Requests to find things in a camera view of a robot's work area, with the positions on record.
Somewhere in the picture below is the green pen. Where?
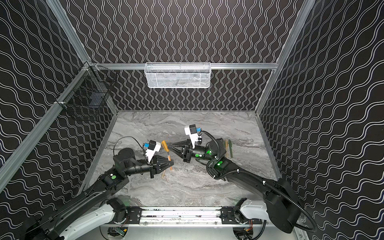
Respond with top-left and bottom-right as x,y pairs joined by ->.
225,139 -> 230,159
228,140 -> 233,158

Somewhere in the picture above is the black wire mesh basket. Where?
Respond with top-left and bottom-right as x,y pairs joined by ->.
58,62 -> 118,122

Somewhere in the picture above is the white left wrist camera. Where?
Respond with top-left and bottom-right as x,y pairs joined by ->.
144,140 -> 162,165

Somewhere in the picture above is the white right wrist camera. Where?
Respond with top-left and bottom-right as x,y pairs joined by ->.
184,125 -> 202,149

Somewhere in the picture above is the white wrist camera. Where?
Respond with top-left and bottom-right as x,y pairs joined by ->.
184,125 -> 202,149
144,140 -> 162,165

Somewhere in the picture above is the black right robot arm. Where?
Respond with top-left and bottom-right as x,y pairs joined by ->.
168,139 -> 301,233

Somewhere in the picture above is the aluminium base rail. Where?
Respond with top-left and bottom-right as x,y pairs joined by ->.
59,205 -> 304,228

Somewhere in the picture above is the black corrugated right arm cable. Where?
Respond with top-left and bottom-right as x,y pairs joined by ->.
197,130 -> 318,233

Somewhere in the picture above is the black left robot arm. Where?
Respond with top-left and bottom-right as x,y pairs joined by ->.
19,148 -> 174,240

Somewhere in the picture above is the white wire mesh basket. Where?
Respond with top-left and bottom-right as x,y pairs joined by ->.
144,62 -> 212,89

